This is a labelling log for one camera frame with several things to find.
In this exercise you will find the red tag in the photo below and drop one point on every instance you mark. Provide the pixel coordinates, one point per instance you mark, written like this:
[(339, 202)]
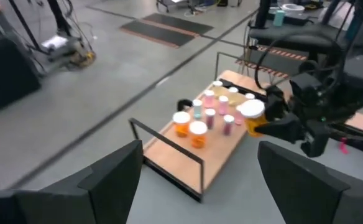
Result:
[(343, 145)]

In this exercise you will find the black cabinet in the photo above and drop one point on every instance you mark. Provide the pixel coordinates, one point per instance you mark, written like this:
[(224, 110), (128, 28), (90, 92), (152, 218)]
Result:
[(4, 74)]

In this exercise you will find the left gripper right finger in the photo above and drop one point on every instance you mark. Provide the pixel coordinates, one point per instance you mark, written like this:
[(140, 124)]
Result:
[(309, 196)]

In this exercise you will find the black mat with hazard stripes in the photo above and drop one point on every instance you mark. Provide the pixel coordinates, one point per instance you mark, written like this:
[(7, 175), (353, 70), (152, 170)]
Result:
[(271, 62)]

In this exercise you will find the dark grey desk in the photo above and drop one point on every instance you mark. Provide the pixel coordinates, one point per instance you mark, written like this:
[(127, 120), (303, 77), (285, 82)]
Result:
[(293, 35)]

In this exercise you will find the black frame clamp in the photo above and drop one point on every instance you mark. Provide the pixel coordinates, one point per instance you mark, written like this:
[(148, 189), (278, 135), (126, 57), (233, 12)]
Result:
[(184, 104)]

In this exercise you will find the black slanted pole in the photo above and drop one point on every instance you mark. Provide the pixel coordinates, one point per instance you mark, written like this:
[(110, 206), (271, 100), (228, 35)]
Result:
[(262, 12)]

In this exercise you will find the white round bottle bottom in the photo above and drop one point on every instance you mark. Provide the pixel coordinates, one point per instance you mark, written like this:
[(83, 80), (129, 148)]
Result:
[(252, 112)]

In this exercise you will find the black upright shelf post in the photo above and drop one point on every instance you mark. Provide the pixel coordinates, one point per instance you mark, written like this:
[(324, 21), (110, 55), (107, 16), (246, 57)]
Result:
[(169, 142)]

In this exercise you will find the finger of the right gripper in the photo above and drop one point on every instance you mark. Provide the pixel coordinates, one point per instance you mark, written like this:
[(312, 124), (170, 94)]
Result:
[(276, 102), (287, 129)]

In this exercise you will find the grey stand base with paper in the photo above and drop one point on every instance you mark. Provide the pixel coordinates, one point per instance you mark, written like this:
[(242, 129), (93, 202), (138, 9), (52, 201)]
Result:
[(60, 45)]

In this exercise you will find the wooden shelf board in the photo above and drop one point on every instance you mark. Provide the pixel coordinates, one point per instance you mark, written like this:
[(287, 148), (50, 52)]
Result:
[(181, 165)]

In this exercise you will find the black mat with orange stripes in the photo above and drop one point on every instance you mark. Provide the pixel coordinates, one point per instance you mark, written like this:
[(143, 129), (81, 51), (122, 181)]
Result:
[(166, 31)]

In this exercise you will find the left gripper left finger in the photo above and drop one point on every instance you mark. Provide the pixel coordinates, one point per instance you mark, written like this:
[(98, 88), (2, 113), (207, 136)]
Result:
[(107, 193)]

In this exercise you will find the white round dish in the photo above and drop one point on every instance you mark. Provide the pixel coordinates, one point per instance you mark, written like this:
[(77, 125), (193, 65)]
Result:
[(292, 7)]

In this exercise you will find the large amber pill bottle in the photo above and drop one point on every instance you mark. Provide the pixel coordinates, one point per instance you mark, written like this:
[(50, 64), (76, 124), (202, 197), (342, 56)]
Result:
[(181, 124), (198, 134)]

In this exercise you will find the blue pill bottle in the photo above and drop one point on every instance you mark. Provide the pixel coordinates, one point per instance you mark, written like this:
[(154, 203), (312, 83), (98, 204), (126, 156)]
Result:
[(197, 109)]

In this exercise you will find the clear bottle with red pills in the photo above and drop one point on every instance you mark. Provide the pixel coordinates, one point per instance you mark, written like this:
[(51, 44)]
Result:
[(228, 125), (210, 118)]

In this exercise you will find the teal tumbler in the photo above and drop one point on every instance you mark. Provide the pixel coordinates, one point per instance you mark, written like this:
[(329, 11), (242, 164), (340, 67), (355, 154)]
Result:
[(278, 18)]

